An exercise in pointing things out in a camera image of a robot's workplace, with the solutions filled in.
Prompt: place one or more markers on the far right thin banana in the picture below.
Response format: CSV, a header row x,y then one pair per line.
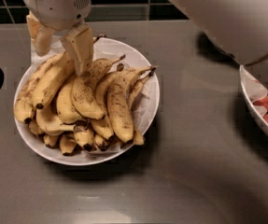
x,y
133,94

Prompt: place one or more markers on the pale lower left banana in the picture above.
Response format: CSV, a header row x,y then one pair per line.
x,y
49,122

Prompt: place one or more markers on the small bottom banana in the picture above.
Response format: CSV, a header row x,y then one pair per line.
x,y
84,136

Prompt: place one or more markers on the leftmost spotted banana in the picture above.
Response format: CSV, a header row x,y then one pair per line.
x,y
23,108

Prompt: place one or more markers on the right curved banana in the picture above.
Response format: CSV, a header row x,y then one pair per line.
x,y
119,113

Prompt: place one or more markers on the white bowl with strawberries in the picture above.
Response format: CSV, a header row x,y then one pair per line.
x,y
253,91

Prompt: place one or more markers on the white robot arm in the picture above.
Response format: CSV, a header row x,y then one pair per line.
x,y
239,27

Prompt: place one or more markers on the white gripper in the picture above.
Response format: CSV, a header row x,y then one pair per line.
x,y
57,6

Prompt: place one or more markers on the middle speckled banana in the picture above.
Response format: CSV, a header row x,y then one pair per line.
x,y
83,94

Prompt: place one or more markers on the hidden banana behind right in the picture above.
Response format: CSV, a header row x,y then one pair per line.
x,y
103,126

